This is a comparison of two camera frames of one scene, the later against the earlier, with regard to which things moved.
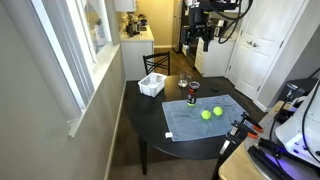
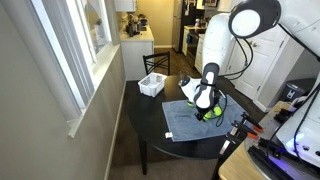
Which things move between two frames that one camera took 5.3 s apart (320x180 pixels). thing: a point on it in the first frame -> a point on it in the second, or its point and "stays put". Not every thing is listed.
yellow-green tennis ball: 206,114 stays put
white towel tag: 168,135 stays put
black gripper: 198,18 -> 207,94
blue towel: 210,117 stays put
